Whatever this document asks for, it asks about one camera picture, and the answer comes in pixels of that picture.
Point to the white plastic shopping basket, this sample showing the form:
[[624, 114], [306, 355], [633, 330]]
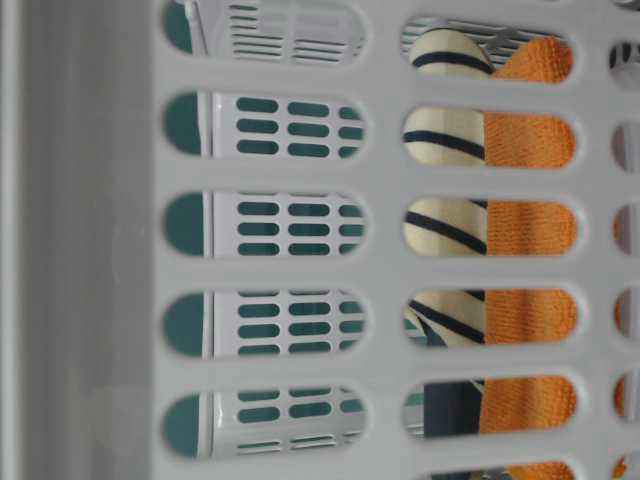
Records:
[[87, 174]]

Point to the dark navy cloth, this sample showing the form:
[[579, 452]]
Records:
[[451, 409]]

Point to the cream navy striped cloth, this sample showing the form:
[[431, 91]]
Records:
[[443, 227]]

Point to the orange knitted cloth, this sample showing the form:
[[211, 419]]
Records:
[[529, 141]]

